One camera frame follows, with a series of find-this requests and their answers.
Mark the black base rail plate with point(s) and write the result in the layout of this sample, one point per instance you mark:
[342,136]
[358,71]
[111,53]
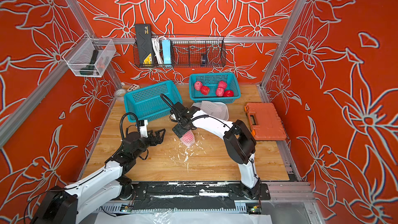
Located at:
[189,196]

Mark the black wire wall basket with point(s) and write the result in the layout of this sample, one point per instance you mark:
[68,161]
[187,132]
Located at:
[186,52]

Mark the dark green handled tool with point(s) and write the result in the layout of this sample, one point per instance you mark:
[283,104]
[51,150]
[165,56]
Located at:
[89,69]

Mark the clear tape roll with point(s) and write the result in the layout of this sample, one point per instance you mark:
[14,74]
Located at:
[119,94]

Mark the teal basket for bare apples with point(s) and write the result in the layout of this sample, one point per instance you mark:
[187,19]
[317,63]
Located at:
[212,80]

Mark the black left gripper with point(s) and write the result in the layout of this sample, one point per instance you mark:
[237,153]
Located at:
[157,132]

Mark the light blue power bank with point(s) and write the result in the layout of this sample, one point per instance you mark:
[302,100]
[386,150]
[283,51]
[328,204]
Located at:
[166,49]

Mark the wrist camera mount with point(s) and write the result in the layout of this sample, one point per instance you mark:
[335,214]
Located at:
[173,117]
[142,127]

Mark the black box device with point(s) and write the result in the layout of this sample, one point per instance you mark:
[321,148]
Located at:
[144,44]

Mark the small black device in basket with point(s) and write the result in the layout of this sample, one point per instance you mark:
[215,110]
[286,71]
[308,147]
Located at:
[204,60]

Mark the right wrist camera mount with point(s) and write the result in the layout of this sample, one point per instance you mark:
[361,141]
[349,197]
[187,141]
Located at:
[173,117]

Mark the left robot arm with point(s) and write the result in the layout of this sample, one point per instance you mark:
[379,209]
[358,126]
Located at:
[73,203]

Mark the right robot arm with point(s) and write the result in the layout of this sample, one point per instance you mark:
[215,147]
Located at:
[239,141]

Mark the white remote control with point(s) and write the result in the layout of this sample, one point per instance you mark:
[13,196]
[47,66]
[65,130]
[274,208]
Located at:
[133,87]

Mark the orange tool case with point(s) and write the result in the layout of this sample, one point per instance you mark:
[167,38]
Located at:
[265,123]

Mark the clear acrylic wall box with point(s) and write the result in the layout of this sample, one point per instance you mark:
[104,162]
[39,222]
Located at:
[79,54]

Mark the teal basket with netted apples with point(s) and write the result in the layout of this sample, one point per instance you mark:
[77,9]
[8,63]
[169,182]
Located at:
[147,104]

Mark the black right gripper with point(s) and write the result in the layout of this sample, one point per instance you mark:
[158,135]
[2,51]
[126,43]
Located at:
[176,129]

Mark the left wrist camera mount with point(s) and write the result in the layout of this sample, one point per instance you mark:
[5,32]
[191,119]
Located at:
[142,127]

